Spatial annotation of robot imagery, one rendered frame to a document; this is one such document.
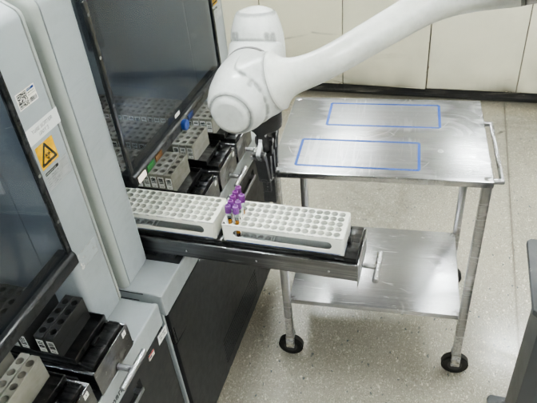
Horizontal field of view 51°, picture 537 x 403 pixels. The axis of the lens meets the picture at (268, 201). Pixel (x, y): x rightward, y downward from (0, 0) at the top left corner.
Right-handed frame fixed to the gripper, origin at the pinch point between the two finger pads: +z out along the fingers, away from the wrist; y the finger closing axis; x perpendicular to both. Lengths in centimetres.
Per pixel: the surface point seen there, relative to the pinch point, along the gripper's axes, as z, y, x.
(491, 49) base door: 61, 229, -61
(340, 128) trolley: 13, 51, -7
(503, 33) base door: 51, 229, -66
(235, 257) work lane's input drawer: 17.3, -6.6, 8.3
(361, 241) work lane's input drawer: 14.3, 1.9, -21.1
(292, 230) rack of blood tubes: 8.5, -4.0, -6.0
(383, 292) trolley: 67, 36, -25
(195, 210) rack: 8.9, -1.0, 19.7
